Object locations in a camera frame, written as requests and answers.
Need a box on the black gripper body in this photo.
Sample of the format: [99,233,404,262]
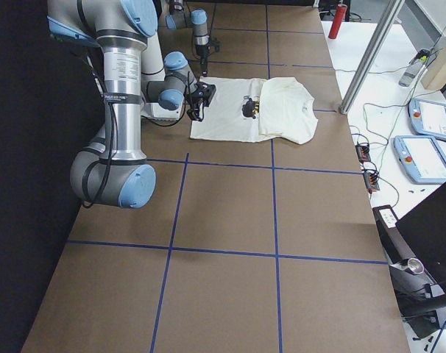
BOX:
[194,43,210,60]
[191,82,216,108]

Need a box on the cream long-sleeve cat shirt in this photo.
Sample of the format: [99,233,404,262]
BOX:
[190,77,318,144]

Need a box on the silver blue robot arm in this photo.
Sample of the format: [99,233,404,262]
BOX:
[48,1,216,209]
[166,1,212,76]

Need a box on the brown paper table cover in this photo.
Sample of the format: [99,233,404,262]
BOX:
[23,4,408,352]

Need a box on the red cylinder bottle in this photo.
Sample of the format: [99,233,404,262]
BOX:
[328,3,348,40]

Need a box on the orange black electronics board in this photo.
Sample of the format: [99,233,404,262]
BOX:
[355,143,371,163]

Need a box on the black box white label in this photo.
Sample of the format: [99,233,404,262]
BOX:
[372,205,400,251]

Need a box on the near blue teach pendant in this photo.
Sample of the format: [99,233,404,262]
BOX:
[393,135,446,185]

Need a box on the blue teach pendant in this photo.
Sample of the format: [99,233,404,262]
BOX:
[408,98,446,142]
[393,135,446,185]

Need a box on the far blue teach pendant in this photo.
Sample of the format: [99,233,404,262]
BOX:
[408,98,446,142]

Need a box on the wooden beam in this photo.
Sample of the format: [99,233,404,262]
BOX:
[421,25,446,90]

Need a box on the black laptop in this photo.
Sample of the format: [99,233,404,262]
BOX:
[380,182,446,293]

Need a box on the steel cup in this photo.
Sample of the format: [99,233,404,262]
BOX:
[401,257,425,275]

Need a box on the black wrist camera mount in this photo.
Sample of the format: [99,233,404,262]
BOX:
[208,38,221,54]

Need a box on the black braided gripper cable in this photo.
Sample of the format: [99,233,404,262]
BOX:
[180,71,198,115]

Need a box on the black cable on desk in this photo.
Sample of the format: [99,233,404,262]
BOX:
[350,102,411,148]

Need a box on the aluminium frame post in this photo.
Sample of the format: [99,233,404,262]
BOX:
[339,0,406,115]

